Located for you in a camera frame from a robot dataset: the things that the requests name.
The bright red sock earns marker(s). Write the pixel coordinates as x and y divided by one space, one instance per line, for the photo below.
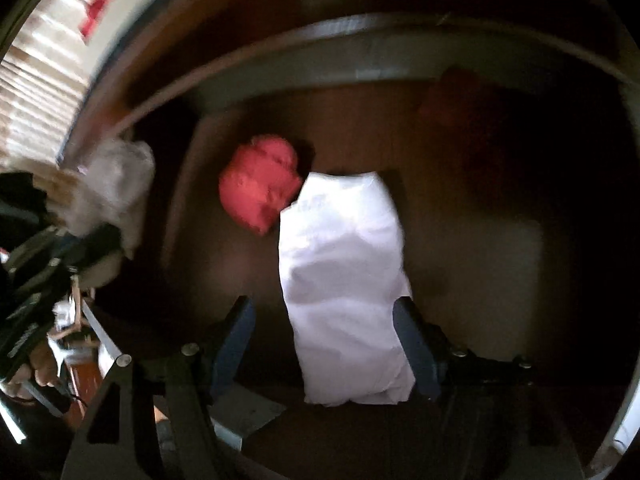
260 185

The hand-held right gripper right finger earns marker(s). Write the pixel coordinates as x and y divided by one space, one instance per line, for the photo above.
415 355

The person's left hand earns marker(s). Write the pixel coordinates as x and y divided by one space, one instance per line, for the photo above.
40 367

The pale pinkish white underwear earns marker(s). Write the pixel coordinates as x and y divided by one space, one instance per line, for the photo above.
340 270

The silver grey underwear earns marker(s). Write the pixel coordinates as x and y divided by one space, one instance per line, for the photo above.
115 185

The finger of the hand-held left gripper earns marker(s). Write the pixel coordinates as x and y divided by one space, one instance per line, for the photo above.
87 250

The bright red underwear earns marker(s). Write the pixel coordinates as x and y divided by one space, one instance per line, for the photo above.
95 15

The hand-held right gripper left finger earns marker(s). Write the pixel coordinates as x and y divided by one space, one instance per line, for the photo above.
235 345

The dark wooden dresser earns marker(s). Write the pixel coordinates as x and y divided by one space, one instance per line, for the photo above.
250 5

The beige patterned curtain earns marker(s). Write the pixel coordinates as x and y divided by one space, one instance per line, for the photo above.
45 60

